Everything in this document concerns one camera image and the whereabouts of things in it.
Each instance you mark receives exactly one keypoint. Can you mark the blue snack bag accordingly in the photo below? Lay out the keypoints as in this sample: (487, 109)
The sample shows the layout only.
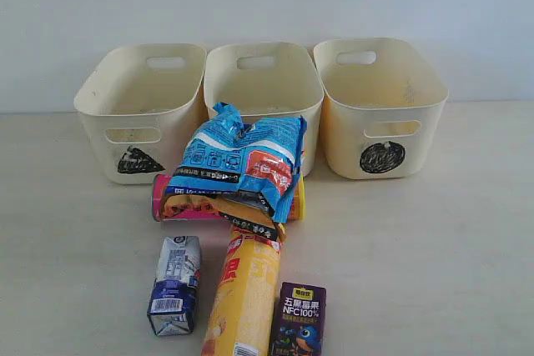
(228, 156)

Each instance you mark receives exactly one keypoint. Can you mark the orange snack bag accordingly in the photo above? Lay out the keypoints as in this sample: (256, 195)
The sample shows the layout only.
(200, 206)

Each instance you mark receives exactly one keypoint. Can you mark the pink chips can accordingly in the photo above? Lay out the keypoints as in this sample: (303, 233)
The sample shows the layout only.
(161, 181)

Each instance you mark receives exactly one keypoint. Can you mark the yellow chips can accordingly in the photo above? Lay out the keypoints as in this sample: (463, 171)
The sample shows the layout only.
(241, 316)

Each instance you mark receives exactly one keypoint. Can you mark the purple juice carton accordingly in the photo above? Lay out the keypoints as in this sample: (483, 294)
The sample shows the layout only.
(299, 321)

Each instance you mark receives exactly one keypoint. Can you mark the cream bin square mark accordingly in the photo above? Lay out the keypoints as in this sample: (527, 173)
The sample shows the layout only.
(267, 80)

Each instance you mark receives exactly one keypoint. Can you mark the cream bin circle mark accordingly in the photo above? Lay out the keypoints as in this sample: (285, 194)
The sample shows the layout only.
(383, 102)

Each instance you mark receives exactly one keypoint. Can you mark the cream bin triangle mark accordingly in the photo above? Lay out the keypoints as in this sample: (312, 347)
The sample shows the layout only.
(140, 107)

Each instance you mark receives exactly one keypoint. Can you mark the white blue milk carton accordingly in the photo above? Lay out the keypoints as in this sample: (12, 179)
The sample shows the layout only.
(174, 297)

